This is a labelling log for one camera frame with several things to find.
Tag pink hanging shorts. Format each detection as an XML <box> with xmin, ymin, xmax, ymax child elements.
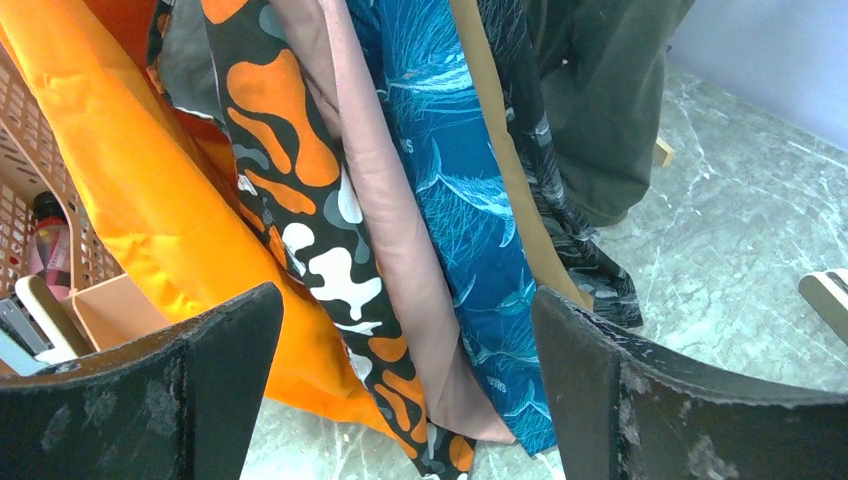
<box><xmin>272</xmin><ymin>1</ymin><xmax>515</xmax><ymax>444</ymax></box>

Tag white stapler in organizer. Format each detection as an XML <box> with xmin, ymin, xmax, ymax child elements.
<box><xmin>1</xmin><ymin>275</ymin><xmax>94</xmax><ymax>376</ymax></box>

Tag peach desk organizer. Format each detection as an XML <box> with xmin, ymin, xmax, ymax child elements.
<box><xmin>1</xmin><ymin>52</ymin><xmax>170</xmax><ymax>351</ymax></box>

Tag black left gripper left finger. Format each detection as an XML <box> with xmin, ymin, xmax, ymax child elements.
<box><xmin>1</xmin><ymin>282</ymin><xmax>283</xmax><ymax>479</ymax></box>

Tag black orange patterned shorts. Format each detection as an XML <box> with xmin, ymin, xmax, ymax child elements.
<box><xmin>147</xmin><ymin>1</ymin><xmax>474</xmax><ymax>479</ymax></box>

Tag red glue bottle in organizer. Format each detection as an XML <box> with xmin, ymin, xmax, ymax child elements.
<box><xmin>27</xmin><ymin>191</ymin><xmax>72</xmax><ymax>301</ymax></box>

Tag blue patterned shorts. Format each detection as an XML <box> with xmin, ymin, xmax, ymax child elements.
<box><xmin>348</xmin><ymin>1</ymin><xmax>556</xmax><ymax>455</ymax></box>

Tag brown hanging shorts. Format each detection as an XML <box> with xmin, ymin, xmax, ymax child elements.
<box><xmin>450</xmin><ymin>0</ymin><xmax>593</xmax><ymax>310</ymax></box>

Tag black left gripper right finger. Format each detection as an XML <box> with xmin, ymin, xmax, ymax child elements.
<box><xmin>532</xmin><ymin>288</ymin><xmax>847</xmax><ymax>479</ymax></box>

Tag dark leaf-print shorts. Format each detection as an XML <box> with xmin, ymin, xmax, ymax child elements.
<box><xmin>477</xmin><ymin>1</ymin><xmax>643</xmax><ymax>328</ymax></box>

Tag orange hanging shorts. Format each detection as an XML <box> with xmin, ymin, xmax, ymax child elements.
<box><xmin>1</xmin><ymin>1</ymin><xmax>397</xmax><ymax>441</ymax></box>

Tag olive green shorts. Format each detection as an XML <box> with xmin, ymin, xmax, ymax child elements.
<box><xmin>524</xmin><ymin>0</ymin><xmax>692</xmax><ymax>227</ymax></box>

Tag white stapler on table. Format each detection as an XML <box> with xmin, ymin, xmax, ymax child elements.
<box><xmin>798</xmin><ymin>268</ymin><xmax>848</xmax><ymax>343</ymax></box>

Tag wooden clothes rack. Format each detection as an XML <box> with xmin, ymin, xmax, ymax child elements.
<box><xmin>653</xmin><ymin>137</ymin><xmax>675</xmax><ymax>167</ymax></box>

